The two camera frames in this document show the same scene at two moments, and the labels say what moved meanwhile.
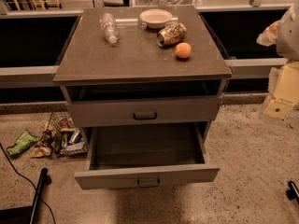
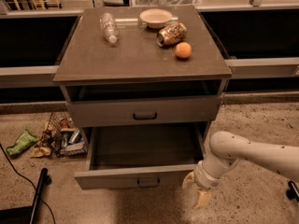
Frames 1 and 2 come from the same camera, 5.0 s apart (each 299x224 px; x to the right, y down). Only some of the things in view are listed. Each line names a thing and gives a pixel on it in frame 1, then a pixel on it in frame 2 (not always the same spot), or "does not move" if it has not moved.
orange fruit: [183, 49] does not move
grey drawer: [148, 155] does not move
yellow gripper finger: [277, 109] → [204, 199]
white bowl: [155, 18] does not move
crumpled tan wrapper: [40, 151] does not move
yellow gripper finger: [268, 36] → [189, 180]
